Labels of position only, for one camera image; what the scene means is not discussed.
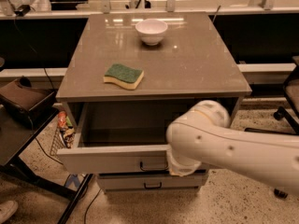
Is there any grey bottom drawer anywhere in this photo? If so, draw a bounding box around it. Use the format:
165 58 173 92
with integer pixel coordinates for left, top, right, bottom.
97 173 207 192

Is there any grey drawer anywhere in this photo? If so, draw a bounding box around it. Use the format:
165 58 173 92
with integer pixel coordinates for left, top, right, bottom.
58 100 192 174
97 173 207 192

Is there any black side table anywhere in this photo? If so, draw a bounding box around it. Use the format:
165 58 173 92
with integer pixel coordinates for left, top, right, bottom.
0 107 93 224

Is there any white ceramic bowl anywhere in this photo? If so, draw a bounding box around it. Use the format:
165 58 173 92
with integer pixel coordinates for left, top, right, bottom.
135 19 168 46

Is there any green yellow sponge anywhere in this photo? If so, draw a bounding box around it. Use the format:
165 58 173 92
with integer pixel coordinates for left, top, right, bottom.
103 63 144 91

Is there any grey drawer cabinet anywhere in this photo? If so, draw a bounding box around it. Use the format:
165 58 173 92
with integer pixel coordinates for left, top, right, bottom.
57 13 251 178

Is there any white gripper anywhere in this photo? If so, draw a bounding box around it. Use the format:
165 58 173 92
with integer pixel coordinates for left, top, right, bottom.
166 147 202 176

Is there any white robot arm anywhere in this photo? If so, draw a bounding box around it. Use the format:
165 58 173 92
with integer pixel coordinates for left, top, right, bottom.
166 100 299 195

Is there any black office chair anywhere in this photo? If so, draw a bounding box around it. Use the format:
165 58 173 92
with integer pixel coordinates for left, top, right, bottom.
245 56 299 199

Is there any black floor cable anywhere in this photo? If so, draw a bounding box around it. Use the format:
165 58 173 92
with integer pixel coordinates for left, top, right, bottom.
82 188 103 224

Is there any white shoe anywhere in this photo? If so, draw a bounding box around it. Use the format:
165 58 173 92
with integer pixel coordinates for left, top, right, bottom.
0 201 18 224

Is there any grey top drawer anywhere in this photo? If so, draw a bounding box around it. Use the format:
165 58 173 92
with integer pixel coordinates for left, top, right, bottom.
58 100 192 174

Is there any black power adapter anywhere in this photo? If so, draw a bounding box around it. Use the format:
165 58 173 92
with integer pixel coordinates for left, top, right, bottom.
15 5 31 17

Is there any dark brown box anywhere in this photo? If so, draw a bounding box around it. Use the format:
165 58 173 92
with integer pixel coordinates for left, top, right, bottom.
0 77 56 129

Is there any wire basket with snacks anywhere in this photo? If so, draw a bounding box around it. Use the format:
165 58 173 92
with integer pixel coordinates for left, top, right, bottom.
50 111 75 156

